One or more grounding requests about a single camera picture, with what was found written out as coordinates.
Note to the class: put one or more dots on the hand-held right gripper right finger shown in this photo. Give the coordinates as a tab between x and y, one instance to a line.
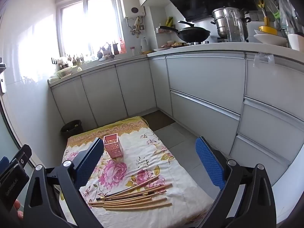
210	163

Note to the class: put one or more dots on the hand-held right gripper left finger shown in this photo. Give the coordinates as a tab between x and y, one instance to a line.
89	163

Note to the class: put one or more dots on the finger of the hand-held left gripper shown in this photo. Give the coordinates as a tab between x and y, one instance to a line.
3	162
22	156

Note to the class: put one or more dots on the pink perforated utensil holder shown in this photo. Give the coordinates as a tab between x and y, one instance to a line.
114	147

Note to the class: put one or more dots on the pile of wooden chopsticks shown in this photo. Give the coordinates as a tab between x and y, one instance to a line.
133	196

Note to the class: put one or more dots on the person's left hand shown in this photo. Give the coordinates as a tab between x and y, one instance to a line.
17	206

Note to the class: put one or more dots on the black trash bin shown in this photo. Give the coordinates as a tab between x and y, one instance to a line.
71	129

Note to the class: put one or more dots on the floral blanket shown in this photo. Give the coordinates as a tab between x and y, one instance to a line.
147	152

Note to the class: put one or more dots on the brown floor mat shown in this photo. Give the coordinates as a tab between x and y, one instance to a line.
159	121

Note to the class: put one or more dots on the white kitchen base cabinets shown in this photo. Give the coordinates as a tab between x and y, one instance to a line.
204	83

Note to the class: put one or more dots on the black hook rack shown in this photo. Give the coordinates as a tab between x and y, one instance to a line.
54	61

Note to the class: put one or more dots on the cluster of condiment bottles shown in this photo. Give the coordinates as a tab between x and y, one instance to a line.
108	51

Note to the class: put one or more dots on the small red-lidded jar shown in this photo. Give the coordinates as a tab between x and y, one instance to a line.
133	51

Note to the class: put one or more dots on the pink bottle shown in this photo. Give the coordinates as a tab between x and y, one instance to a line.
122	46

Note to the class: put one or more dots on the black wok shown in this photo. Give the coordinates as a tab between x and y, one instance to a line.
192	34

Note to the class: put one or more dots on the white electric kettle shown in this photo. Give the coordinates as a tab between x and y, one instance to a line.
144	45

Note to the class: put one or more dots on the white shallow bowl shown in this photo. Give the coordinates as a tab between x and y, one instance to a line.
270	40

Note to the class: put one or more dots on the clear glass jug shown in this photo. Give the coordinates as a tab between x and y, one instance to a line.
235	26

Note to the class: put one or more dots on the kitchen window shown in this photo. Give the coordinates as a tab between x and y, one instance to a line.
95	23

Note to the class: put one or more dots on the steel steamer pot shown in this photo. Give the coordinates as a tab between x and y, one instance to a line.
219	21

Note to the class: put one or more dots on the yellow bowl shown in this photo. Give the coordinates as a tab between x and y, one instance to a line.
268	30

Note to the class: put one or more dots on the bunch of bananas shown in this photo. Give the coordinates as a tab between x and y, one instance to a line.
169	21

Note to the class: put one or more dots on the white cup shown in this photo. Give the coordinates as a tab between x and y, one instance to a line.
295	42

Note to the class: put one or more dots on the green plastic utensil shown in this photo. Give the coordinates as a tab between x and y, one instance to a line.
275	14

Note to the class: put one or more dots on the white water heater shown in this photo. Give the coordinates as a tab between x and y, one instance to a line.
131	4

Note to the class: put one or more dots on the clear plastic bag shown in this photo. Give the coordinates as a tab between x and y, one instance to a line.
286	14

